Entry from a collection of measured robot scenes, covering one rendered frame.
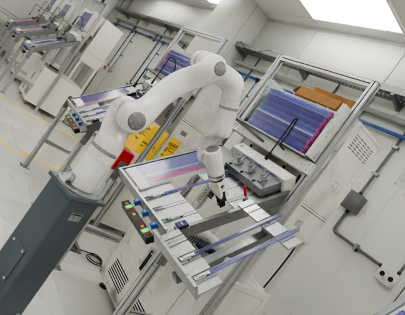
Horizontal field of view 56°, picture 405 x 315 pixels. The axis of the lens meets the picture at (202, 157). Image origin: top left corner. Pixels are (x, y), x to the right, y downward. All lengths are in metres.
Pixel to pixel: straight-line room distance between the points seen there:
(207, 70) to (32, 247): 0.96
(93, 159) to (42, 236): 0.35
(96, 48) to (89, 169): 4.78
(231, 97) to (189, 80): 0.22
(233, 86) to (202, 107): 1.63
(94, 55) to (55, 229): 4.85
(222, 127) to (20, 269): 1.00
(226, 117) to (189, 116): 1.57
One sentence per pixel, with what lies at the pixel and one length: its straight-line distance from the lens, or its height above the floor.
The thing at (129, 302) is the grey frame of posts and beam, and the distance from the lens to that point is 1.84.
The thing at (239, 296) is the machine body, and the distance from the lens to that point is 2.29.
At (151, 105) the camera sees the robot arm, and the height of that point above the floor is 1.14.
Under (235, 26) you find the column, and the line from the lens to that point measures 5.36.
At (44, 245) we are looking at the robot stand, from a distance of 1.63.
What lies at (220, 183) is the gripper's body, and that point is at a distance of 1.81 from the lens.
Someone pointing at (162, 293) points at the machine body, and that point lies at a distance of 2.13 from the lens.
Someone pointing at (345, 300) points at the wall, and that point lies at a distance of 3.37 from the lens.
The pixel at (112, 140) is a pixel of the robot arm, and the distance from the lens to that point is 1.53.
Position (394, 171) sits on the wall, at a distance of 3.55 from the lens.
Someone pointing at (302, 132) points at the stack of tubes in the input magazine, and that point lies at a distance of 2.11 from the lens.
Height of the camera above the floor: 1.17
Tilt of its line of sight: 3 degrees down
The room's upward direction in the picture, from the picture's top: 36 degrees clockwise
